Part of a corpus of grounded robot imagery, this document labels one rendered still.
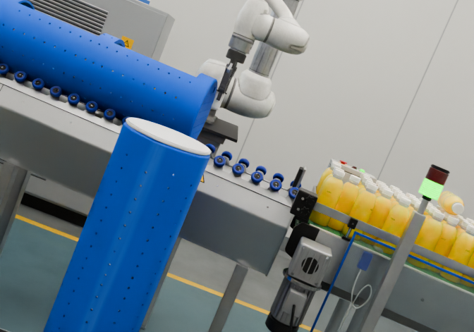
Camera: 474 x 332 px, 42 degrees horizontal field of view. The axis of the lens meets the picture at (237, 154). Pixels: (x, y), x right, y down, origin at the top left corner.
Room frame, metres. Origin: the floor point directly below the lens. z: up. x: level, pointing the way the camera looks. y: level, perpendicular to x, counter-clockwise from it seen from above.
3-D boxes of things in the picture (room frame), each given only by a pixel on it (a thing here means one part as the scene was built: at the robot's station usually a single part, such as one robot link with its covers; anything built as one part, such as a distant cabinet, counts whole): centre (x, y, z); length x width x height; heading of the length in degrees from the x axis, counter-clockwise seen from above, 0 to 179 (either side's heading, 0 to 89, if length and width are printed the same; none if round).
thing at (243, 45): (2.41, 0.15, 1.39); 0.09 x 0.09 x 0.06
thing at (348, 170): (2.64, -0.48, 1.05); 0.20 x 0.10 x 0.10; 86
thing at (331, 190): (2.23, -0.37, 0.99); 0.07 x 0.07 x 0.19
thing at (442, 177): (1.97, -0.61, 1.23); 0.06 x 0.06 x 0.04
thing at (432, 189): (1.97, -0.61, 1.18); 0.06 x 0.06 x 0.05
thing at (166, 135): (1.90, 0.22, 1.03); 0.28 x 0.28 x 0.01
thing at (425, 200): (1.97, -0.61, 1.18); 0.06 x 0.06 x 0.16
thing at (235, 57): (2.41, 0.15, 1.32); 0.08 x 0.07 x 0.09; 176
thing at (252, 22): (2.41, 0.13, 1.50); 0.13 x 0.11 x 0.16; 99
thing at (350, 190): (2.26, -0.43, 0.99); 0.07 x 0.07 x 0.19
